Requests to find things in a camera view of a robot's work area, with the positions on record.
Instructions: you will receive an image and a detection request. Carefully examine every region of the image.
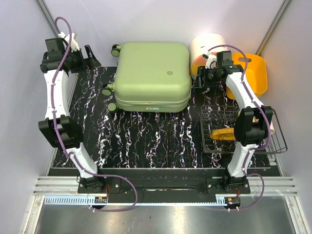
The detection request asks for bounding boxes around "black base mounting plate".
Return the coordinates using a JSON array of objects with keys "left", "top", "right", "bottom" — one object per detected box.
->
[{"left": 78, "top": 176, "right": 251, "bottom": 195}]

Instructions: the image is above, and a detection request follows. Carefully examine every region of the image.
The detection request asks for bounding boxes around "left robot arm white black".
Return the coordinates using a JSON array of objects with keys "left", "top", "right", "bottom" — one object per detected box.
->
[{"left": 39, "top": 33, "right": 108, "bottom": 193}]

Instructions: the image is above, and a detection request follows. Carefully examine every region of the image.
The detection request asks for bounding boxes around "pink white cup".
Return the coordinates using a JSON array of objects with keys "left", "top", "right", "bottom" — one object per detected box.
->
[{"left": 253, "top": 117, "right": 275, "bottom": 135}]

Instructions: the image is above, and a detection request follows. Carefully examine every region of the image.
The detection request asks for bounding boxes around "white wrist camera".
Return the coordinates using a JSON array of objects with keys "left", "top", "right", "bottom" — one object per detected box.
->
[
  {"left": 58, "top": 32, "right": 80, "bottom": 52},
  {"left": 205, "top": 52, "right": 217, "bottom": 69}
]

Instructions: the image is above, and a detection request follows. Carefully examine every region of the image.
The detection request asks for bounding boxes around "orange plastic basket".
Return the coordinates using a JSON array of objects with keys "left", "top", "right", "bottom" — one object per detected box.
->
[{"left": 232, "top": 52, "right": 268, "bottom": 98}]

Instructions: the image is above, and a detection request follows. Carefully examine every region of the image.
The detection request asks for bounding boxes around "green hard-shell suitcase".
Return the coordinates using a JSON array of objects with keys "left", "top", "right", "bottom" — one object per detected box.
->
[{"left": 102, "top": 42, "right": 192, "bottom": 113}]

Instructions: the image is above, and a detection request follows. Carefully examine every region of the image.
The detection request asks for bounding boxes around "black wire rack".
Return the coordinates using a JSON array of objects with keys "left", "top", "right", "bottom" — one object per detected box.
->
[{"left": 200, "top": 105, "right": 288, "bottom": 155}]

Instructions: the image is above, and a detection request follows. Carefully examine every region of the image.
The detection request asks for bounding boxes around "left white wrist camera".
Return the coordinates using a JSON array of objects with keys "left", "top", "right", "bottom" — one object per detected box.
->
[{"left": 58, "top": 32, "right": 80, "bottom": 52}]

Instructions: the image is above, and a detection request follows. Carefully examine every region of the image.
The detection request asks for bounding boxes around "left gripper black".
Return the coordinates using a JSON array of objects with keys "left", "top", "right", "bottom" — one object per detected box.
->
[{"left": 64, "top": 45, "right": 101, "bottom": 73}]

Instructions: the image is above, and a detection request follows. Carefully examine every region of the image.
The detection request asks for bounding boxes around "white cylindrical drawer cabinet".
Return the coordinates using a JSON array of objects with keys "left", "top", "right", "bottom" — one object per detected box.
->
[{"left": 189, "top": 33, "right": 228, "bottom": 80}]

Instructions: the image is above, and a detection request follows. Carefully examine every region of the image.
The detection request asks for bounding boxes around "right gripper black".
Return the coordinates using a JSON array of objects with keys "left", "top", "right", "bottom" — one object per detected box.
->
[{"left": 192, "top": 66, "right": 221, "bottom": 89}]

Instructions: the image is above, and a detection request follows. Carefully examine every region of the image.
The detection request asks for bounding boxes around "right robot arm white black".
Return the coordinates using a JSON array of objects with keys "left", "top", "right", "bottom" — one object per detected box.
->
[{"left": 198, "top": 51, "right": 273, "bottom": 193}]

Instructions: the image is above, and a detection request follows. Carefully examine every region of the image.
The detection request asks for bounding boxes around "yellow plate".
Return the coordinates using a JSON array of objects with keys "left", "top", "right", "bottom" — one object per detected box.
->
[{"left": 210, "top": 128, "right": 235, "bottom": 141}]

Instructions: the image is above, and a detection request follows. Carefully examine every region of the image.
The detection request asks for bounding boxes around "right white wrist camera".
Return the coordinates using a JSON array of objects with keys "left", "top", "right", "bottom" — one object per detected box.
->
[{"left": 205, "top": 52, "right": 217, "bottom": 69}]

